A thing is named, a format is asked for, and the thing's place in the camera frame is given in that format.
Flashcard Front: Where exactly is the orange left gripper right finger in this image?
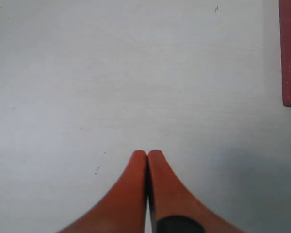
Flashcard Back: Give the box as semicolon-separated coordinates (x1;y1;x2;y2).
148;150;243;233

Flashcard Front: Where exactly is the lone red brick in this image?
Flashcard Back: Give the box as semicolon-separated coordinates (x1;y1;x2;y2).
279;0;291;107

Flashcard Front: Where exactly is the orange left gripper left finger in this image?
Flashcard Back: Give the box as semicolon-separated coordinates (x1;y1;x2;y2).
60;150;147;233

